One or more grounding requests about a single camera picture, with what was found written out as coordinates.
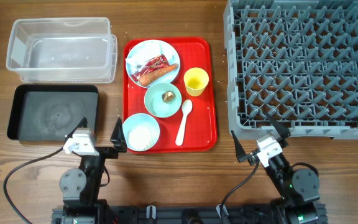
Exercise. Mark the red serving tray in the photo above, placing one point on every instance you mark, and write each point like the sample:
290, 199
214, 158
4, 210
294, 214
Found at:
201, 132

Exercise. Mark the red snack wrapper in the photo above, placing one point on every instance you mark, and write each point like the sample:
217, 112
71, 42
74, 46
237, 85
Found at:
151, 65

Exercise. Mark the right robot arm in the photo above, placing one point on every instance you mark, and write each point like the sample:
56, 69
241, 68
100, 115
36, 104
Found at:
297, 184

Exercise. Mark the orange carrot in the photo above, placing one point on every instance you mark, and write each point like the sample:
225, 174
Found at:
148, 78

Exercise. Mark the grey dishwasher rack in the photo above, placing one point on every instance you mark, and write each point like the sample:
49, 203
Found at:
295, 61

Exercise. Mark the white plastic spoon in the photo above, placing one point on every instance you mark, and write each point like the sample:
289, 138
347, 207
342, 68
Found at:
186, 109

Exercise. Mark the blue bowl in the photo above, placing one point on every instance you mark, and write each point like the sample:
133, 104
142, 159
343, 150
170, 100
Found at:
141, 119

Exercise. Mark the yellow plastic cup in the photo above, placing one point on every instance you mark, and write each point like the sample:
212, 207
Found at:
195, 79

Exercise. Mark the light blue plate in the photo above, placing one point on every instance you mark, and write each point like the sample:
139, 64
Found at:
147, 50

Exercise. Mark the clear plastic bin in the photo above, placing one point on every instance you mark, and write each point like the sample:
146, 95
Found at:
63, 50

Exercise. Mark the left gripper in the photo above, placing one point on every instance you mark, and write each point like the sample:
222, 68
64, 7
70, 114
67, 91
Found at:
118, 139

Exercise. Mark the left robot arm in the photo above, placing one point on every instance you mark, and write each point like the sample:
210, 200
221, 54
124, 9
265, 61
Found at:
80, 187

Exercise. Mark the black plastic tray bin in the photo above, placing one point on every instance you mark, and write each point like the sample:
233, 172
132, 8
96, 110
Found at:
50, 112

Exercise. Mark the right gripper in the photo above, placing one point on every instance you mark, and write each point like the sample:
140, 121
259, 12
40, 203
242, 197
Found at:
250, 155

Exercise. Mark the brown mushroom piece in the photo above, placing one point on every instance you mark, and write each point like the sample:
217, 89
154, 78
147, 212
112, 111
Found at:
168, 96

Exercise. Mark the white rice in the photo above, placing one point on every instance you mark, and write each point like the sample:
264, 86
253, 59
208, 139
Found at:
141, 138

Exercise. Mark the green bowl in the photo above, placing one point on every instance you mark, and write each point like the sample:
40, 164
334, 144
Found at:
154, 103

